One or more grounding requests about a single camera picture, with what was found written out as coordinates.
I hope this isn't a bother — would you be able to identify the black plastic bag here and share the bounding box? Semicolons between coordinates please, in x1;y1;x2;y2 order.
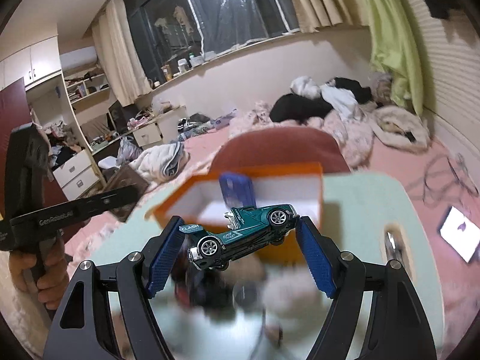
170;260;263;317

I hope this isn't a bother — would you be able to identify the beige fleece garment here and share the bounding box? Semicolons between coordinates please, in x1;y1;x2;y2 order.
371;105;432;149

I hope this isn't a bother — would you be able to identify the black monitor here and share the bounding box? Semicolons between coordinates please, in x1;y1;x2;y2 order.
108;99;139;134

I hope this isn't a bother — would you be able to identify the dark window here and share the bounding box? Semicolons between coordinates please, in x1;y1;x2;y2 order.
122;0;301;91

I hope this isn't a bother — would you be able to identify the white wall cabinet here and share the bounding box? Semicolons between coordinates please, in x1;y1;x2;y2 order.
0;32;62;91

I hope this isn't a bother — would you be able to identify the white shelf unit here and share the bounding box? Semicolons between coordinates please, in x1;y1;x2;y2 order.
60;69;124;151

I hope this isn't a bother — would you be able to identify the green toy car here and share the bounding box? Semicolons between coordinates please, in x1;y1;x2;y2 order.
187;203;301;271

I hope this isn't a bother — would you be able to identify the white hoodie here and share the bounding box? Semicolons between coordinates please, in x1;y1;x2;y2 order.
290;76;359;121

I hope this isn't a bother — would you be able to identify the white fleece blanket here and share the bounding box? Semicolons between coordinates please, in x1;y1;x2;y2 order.
127;140;185;186

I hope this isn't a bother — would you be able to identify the blue pouch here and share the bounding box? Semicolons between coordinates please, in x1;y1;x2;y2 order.
218;172;256;211

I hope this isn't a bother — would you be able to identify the white desk with drawer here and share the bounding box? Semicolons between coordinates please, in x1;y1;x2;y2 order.
129;105;188;149

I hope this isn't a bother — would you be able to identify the person's left hand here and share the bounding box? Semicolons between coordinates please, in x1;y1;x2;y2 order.
8;232;70;310

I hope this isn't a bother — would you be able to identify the white drawer cabinet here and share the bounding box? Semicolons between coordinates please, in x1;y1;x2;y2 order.
52;149;102;200

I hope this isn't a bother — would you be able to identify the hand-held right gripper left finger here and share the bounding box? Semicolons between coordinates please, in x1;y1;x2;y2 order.
43;215;185;360

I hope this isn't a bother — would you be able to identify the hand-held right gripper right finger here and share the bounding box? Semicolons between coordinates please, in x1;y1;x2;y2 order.
296;216;439;360

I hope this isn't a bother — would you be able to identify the red-brown wardrobe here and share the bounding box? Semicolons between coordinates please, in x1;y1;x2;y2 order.
0;77;36;136

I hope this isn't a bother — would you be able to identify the pink fluffy blanket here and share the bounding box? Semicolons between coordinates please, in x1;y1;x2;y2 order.
322;109;376;166

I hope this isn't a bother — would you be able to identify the orange cardboard box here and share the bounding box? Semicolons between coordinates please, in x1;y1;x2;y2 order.
152;162;325;267

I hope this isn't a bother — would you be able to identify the teal cartoon desktop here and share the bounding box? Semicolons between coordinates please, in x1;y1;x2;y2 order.
80;170;445;360

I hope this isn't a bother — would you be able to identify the dark brown object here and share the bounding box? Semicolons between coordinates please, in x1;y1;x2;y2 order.
105;164;151;223

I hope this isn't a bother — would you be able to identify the white fur ball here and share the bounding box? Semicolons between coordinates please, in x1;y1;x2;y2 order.
262;274;332;332

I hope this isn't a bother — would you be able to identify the black clothes pile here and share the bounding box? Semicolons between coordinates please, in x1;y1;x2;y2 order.
270;77;374;124

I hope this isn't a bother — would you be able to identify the grey cable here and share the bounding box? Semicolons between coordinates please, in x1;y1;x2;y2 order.
407;152;480;209

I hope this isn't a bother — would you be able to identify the light green cloth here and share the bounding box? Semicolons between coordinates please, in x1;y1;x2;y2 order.
360;0;424;117

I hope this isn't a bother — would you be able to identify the lit smartphone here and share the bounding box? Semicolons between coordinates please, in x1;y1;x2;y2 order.
439;205;480;264

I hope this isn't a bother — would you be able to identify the red cushion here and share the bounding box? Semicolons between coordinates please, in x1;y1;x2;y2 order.
211;127;351;181

